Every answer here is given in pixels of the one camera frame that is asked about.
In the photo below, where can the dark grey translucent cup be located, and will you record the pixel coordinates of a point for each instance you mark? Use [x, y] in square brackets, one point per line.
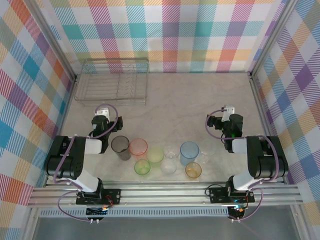
[121, 147]

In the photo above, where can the red translucent cup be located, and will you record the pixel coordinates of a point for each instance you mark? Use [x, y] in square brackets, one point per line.
[138, 148]

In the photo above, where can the small clear faceted cup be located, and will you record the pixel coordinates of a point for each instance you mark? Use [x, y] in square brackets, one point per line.
[204, 158]

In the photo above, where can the tall blue translucent cup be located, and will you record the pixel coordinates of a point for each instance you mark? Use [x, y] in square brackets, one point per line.
[189, 152]

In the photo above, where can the clear plastic dish rack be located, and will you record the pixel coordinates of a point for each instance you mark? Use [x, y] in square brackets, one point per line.
[100, 82]

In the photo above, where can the pale green frosted cup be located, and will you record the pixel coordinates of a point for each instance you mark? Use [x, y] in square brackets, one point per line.
[155, 155]

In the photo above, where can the bright green translucent cup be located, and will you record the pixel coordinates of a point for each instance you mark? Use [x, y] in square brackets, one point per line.
[142, 168]

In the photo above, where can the orange translucent cup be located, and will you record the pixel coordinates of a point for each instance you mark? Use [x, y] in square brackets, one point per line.
[193, 170]

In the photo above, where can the frosted white cup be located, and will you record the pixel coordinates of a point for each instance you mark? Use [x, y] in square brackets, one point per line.
[168, 167]

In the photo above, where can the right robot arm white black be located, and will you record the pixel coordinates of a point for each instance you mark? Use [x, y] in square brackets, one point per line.
[270, 160]

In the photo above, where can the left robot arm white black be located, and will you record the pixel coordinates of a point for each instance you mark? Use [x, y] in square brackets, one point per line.
[62, 160]

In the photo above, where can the small circuit board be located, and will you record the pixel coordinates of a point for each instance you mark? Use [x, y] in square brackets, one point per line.
[237, 211]
[96, 212]

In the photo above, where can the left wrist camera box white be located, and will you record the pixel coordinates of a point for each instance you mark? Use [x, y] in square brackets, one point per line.
[103, 111]

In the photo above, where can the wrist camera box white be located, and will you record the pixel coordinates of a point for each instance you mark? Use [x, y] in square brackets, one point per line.
[103, 111]
[229, 109]

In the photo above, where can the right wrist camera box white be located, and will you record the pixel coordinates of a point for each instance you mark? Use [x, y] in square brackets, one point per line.
[229, 109]

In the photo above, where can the aluminium side rail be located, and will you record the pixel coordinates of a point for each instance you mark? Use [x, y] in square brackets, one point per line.
[260, 105]
[67, 105]

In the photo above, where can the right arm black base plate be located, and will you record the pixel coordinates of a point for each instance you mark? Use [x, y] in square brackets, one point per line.
[217, 193]

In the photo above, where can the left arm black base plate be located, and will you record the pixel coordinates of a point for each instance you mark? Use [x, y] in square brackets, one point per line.
[115, 195]

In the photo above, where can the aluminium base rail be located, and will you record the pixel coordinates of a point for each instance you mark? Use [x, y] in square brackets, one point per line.
[162, 196]

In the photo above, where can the aluminium frame post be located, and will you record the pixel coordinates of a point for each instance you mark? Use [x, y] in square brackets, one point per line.
[272, 37]
[53, 42]

